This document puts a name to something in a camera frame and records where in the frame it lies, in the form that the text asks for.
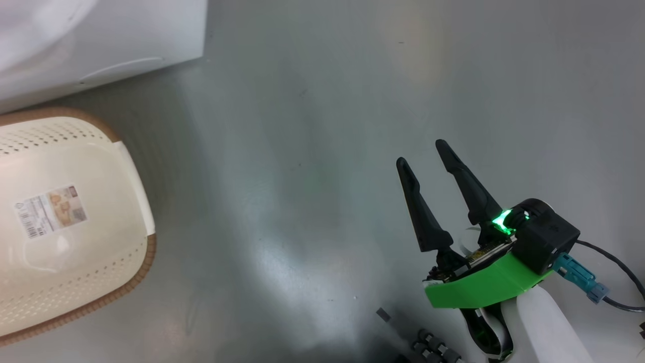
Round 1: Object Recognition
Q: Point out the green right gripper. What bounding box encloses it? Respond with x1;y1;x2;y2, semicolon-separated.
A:
396;140;555;309

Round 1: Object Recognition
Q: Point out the white washing machine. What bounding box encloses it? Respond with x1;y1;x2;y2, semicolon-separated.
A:
0;0;208;114

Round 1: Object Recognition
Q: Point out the white laundry basket brown rim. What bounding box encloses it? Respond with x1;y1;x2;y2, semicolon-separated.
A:
0;107;157;347

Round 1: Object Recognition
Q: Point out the paper product label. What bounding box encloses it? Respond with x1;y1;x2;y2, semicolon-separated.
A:
14;185;88;239

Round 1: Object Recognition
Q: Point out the teal cable connector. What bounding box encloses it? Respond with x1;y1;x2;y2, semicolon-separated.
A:
553;254;610;304

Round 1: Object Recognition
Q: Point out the thin black camera cable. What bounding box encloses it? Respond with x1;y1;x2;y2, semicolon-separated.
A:
574;239;645;311

